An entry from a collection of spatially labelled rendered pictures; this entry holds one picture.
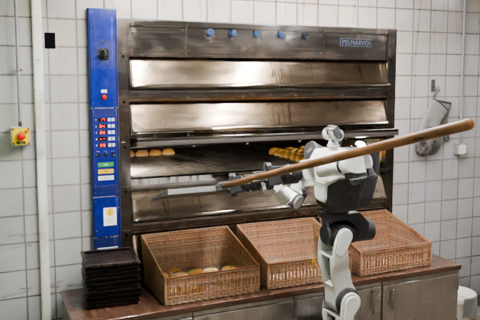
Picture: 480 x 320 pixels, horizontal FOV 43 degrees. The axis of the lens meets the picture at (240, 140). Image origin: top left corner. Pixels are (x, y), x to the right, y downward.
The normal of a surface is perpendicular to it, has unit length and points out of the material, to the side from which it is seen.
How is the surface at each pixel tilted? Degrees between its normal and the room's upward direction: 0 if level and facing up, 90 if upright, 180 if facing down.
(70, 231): 90
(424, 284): 91
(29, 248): 90
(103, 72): 90
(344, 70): 69
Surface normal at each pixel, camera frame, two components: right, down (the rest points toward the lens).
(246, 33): 0.40, 0.09
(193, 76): 0.37, -0.26
